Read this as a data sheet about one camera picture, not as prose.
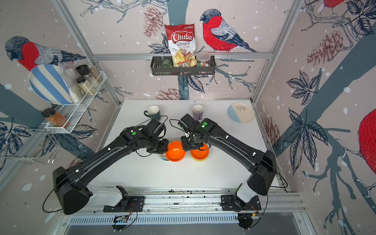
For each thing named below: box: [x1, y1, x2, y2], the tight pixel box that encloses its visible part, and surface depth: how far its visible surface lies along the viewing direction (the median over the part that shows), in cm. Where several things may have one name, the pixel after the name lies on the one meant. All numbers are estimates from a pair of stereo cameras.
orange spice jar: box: [41, 108, 71, 129], surface depth 63 cm
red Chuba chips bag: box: [164, 23, 197, 68], surface depth 84 cm
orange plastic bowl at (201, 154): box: [190, 143, 210, 162], surface depth 86 cm
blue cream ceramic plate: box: [227, 102, 255, 124], surface depth 116 cm
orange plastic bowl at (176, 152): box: [165, 141, 187, 163], surface depth 77 cm
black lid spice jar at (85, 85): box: [75, 76, 95, 96], surface depth 79 cm
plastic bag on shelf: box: [59, 60, 84, 104], surface depth 72 cm
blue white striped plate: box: [28, 63, 72, 105], surface depth 68 cm
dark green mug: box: [143, 105, 161, 121], surface depth 106 cm
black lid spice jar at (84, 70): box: [75, 64, 93, 78], surface depth 81 cm
